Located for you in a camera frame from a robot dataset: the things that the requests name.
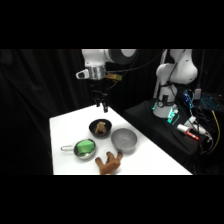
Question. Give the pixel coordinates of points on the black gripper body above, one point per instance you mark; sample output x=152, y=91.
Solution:
x=99, y=94

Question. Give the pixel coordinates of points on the white cylinder with red tip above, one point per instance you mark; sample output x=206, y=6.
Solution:
x=186, y=131

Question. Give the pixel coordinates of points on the black curtain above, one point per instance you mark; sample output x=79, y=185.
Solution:
x=33, y=86

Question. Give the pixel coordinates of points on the green sponge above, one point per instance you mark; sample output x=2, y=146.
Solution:
x=84, y=146

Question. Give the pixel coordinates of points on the black robot stand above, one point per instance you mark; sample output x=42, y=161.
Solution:
x=156, y=130

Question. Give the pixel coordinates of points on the black bowl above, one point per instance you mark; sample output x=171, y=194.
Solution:
x=108, y=131

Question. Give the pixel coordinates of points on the green lit control box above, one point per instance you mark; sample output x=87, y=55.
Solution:
x=173, y=115

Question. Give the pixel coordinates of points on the grey metal bowl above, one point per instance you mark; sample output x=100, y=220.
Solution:
x=124, y=141

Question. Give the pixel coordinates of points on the small brown plush toy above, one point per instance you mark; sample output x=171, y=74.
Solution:
x=100, y=128

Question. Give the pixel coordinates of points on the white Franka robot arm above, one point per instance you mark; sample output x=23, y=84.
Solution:
x=176, y=71

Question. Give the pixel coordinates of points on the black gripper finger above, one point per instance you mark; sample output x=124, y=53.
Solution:
x=98, y=104
x=105, y=106

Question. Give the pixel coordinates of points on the brown plush deer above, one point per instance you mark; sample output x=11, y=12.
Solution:
x=110, y=165

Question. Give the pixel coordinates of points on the gold wrist camera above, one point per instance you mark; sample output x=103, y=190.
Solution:
x=114, y=77

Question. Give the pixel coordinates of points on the blue lit keyboard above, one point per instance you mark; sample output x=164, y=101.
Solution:
x=210, y=101

